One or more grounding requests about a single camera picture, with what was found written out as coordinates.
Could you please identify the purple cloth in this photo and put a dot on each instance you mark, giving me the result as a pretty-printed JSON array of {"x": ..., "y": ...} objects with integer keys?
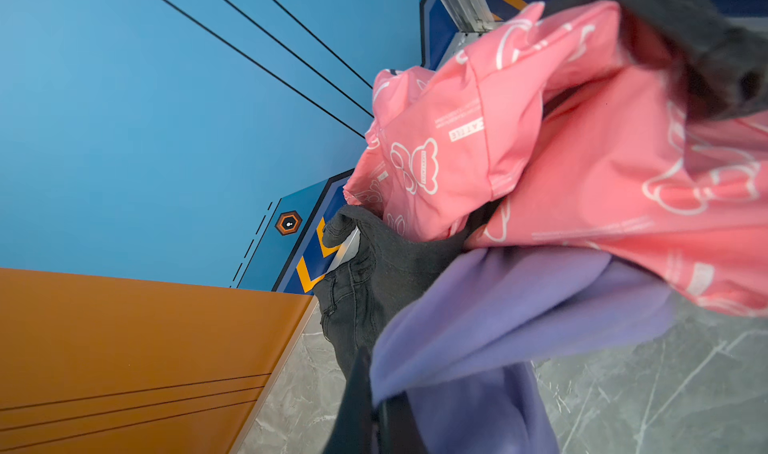
[{"x": 463, "y": 353}]

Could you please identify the pink printed cloth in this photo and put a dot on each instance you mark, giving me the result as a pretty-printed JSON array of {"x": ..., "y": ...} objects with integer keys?
[{"x": 580, "y": 127}]

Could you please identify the aluminium corner post right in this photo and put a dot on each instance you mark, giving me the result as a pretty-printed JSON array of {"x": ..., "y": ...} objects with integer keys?
[{"x": 470, "y": 16}]

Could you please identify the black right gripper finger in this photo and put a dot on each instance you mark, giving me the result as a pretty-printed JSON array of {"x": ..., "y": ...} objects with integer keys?
[{"x": 362, "y": 428}]

